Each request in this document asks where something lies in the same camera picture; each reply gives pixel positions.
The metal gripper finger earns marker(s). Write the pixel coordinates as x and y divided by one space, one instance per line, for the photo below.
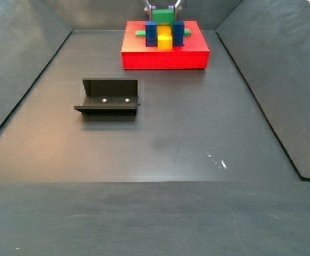
177 8
148 9

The green U-shaped block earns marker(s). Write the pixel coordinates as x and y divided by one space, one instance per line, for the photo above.
164 17

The red base board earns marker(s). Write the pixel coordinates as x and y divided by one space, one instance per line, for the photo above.
140 57

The black L-shaped fixture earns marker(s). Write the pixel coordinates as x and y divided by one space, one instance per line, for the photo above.
110 95

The yellow long bar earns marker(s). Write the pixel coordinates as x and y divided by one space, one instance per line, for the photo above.
165 37

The blue post left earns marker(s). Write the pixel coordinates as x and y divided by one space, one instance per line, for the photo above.
178 33

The blue post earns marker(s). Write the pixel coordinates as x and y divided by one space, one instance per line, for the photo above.
178 33
152 34

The blue post right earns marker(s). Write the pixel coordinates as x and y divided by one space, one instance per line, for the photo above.
152 34

